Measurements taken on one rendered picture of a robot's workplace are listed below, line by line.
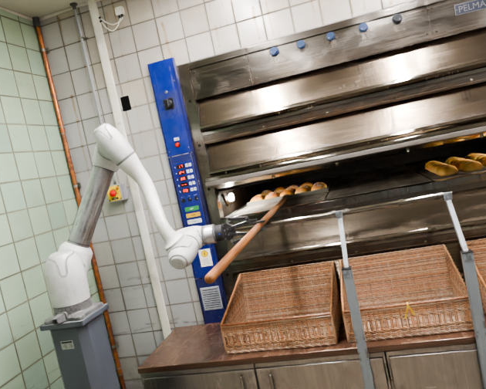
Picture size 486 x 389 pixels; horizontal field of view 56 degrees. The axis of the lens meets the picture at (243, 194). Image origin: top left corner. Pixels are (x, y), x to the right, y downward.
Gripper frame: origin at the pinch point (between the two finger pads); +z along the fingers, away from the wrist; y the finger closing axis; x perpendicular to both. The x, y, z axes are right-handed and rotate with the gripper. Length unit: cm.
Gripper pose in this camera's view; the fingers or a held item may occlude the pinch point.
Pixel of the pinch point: (258, 225)
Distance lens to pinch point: 207.9
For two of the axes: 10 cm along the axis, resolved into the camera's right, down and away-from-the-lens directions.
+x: -2.2, 1.2, -9.7
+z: 9.5, -1.8, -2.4
